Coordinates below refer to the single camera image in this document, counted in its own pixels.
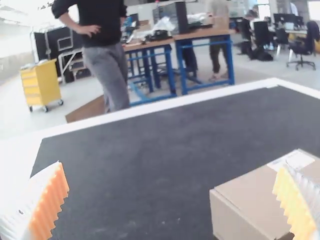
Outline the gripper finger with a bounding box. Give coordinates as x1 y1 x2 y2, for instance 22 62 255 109
271 159 320 240
0 160 70 240

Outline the cardboard box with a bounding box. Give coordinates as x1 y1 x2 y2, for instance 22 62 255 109
209 148 320 240

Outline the brown cardboard sheet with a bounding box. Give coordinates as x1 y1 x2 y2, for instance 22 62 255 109
64 95 109 124

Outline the black mat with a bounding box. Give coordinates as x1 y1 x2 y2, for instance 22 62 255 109
29 84 320 240

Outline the yellow wheeled cart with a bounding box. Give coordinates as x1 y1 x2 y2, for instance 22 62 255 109
19 58 64 113

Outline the black backpack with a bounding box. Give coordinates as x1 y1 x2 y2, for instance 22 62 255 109
239 41 275 62

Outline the black office chair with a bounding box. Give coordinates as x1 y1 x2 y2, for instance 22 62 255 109
252 21 271 51
286 21 320 72

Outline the black flight case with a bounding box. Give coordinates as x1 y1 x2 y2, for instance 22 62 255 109
33 26 86 83

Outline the person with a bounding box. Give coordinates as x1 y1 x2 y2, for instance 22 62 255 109
51 0 131 113
241 6 261 42
206 0 231 81

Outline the black computer tower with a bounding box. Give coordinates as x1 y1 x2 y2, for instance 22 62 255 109
174 1 190 34

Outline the blue frame workbench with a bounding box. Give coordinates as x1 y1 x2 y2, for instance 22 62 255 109
121 37 178 107
173 29 236 96

